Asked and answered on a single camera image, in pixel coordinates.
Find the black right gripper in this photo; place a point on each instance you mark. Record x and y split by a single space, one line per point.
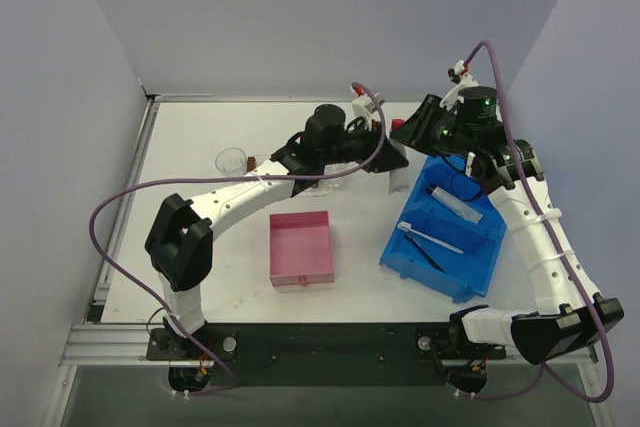
426 123

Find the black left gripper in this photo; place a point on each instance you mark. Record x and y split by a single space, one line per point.
376 148

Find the brown wooden holder block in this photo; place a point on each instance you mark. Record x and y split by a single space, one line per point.
251 164

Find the clear plastic cup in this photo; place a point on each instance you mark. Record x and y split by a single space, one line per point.
231 162
334 169

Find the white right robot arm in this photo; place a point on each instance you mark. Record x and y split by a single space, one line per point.
571 312

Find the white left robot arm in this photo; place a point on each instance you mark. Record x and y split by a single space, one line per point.
180 241

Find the black-capped toothpaste tube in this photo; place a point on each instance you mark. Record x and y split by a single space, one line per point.
454 204

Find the white toothbrush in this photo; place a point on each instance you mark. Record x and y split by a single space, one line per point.
407 228

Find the clear textured glass tray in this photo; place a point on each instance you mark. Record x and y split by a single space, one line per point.
320 187

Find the black toothbrush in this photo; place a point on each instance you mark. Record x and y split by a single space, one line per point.
423 253

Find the blue plastic bin organizer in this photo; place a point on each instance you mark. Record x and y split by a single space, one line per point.
468 275

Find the pink plastic drawer box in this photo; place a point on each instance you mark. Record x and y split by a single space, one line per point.
300 249

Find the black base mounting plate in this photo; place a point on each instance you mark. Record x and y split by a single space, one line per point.
341 354

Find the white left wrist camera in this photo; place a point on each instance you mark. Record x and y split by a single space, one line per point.
362 106

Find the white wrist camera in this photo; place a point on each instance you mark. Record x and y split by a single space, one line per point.
362 106
460 77

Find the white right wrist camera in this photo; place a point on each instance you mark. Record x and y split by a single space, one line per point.
460 77

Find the aluminium frame rail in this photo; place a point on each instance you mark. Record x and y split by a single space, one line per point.
126 345

